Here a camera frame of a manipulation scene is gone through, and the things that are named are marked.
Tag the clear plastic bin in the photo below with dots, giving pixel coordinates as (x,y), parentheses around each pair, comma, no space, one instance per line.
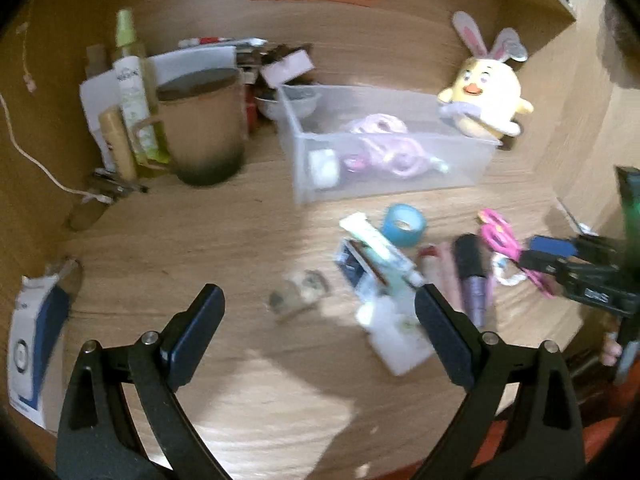
(300,170)

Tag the green spray bottle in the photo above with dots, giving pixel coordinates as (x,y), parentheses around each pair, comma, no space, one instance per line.
(125,35)

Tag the white toothpaste tube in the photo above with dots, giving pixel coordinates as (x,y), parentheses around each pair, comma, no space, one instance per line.
(380,245)

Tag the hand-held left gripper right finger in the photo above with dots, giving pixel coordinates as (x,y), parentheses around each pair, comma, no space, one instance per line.
(442,330)

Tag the person's right hand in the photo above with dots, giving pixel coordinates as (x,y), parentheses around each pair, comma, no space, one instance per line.
(612,350)

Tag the black pens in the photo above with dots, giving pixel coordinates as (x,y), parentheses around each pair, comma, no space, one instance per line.
(120,183)

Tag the pink scissors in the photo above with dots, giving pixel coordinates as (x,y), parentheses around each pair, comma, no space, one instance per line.
(500,237)

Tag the white tape roll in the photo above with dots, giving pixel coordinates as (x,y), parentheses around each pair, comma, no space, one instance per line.
(322,167)

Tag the black and purple hairbrush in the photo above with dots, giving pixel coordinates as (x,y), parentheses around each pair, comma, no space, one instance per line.
(470,260)

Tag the yellow chick plush toy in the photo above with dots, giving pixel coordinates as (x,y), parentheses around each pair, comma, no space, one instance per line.
(490,90)

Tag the white cosmetic bottle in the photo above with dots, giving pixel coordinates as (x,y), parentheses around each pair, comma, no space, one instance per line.
(131,100)

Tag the stack of printed papers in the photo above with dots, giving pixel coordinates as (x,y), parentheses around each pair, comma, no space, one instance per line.
(250,52)

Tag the eyeglasses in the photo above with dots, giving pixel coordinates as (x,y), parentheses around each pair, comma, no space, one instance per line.
(85,215)

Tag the red cloth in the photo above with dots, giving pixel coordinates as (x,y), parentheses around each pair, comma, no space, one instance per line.
(600,435)

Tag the brown mug with lid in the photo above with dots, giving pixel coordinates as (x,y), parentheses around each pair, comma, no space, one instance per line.
(200,125)

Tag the red box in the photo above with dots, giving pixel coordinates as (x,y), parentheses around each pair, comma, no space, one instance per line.
(250,105)

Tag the red and white marker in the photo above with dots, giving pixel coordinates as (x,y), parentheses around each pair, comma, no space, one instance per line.
(205,41)

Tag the white ceramic bowl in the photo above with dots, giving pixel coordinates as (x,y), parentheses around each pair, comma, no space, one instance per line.
(267,107)

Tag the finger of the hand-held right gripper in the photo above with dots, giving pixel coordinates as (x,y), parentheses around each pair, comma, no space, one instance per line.
(575,280)
(550,246)

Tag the white and blue box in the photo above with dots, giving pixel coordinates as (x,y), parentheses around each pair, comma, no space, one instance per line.
(30,360)

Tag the white paper sheets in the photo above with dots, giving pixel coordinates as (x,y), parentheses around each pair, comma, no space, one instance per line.
(95,95)

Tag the blue tape roll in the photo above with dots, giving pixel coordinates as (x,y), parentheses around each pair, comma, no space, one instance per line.
(395,232)

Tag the dark brown round object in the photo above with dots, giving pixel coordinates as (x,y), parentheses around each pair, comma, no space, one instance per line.
(622,45)

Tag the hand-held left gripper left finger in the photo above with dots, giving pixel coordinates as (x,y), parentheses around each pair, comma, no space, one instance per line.
(192,330)

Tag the small pink box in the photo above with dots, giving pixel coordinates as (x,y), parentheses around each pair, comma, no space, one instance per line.
(287,67)

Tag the shiny blue packet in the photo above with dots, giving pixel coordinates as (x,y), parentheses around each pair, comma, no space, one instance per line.
(352,265)

